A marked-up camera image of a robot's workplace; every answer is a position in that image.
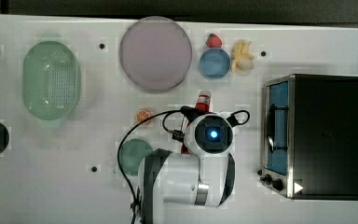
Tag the red strawberry toy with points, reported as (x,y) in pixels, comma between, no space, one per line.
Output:
(214,41)

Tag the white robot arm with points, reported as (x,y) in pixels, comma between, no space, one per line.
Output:
(204,177)

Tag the blue bowl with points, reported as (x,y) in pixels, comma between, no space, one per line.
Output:
(214,63)

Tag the green cup with handle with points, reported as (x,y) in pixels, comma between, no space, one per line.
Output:
(131,154)

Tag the grey round plate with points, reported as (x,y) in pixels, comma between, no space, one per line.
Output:
(155,53)

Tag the green perforated colander basket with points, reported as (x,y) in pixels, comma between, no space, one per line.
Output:
(51,79)

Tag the black toaster oven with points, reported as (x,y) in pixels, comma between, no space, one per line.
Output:
(310,137)

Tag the peeled banana toy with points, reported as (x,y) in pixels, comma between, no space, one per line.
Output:
(242,59)

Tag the red ketchup bottle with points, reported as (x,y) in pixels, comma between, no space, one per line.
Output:
(202,104)

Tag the orange slice toy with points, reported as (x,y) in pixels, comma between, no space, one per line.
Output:
(143,115)

